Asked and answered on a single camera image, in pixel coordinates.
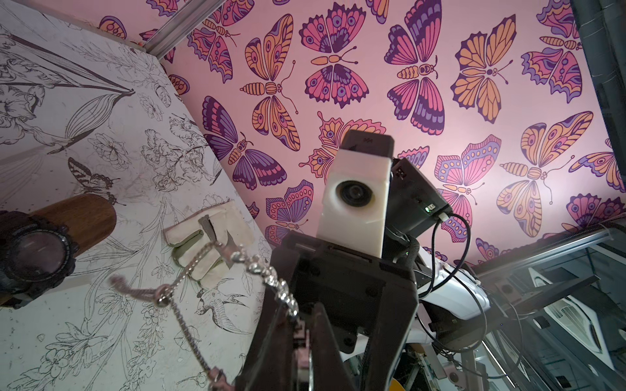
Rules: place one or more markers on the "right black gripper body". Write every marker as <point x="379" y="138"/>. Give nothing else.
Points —
<point x="376" y="297"/>

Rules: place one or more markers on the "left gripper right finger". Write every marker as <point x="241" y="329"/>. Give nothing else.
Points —
<point x="328" y="372"/>

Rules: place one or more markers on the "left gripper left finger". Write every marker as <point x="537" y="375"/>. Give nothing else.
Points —
<point x="270" y="362"/>

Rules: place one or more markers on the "silver metal keychain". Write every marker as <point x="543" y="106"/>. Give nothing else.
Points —
<point x="213" y="301"/>

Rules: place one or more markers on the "black watch wide face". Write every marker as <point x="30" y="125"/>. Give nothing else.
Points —
<point x="36" y="256"/>

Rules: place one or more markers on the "wooden watch stand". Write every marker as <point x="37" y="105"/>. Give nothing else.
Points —
<point x="89" y="219"/>

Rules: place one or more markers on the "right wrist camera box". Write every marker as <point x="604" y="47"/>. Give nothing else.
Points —
<point x="356" y="193"/>

